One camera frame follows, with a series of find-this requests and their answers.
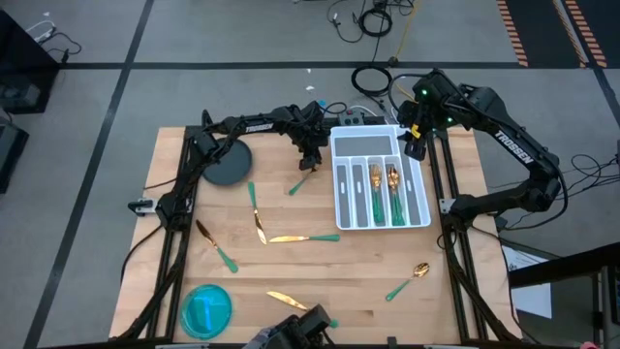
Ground large black cable coil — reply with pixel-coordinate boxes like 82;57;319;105
350;64;394;98

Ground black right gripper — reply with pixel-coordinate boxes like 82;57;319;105
400;99;436;161

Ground white paper sheet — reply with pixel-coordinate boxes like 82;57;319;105
501;244;553;320

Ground tangled black floor cables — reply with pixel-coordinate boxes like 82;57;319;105
483;152;620;239

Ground gold fork green handle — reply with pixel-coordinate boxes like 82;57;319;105
288;167;317;197
369;164;384;227
372;165;388;227

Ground thin black floor cable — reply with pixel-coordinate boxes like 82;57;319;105
37;29;83;65

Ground dark grey round plate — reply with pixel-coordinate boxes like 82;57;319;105
201;138;254;187

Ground yellow hanging cable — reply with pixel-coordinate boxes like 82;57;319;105
392;0;420;63

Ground grey power strip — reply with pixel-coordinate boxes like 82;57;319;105
336;109;366;128

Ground black side desk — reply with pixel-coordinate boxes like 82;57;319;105
507;240;620;349

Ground yellow curved cable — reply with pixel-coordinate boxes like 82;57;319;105
394;82;417;104

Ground person's hand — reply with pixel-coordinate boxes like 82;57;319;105
241;327;275;349

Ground large black cabinet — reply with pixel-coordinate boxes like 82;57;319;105
0;9;62;115

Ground black handheld leader device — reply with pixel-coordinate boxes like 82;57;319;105
263;303;335;349

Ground gold knife green handle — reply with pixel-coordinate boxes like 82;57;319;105
268;234;342;243
265;290;340;330
246;180;268;246
195;218;240;274

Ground teal translucent round plate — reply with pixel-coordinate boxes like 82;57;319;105
179;283;234;339

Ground dark floor case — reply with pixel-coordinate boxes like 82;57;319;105
0;120;30;194

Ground small black cable coil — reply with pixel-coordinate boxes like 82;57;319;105
356;7;392;39

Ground white plastic cutlery tray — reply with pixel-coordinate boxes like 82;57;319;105
329;123;433;232

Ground thin cable white plug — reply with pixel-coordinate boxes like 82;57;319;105
326;0;365;45

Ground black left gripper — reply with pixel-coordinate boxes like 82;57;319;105
295;126;325;172

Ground dark grey box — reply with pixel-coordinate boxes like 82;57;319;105
0;81;41;111

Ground black arm base cable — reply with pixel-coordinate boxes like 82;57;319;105
119;223;169;285

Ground white floor cable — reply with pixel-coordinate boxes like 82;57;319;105
23;18;57;44

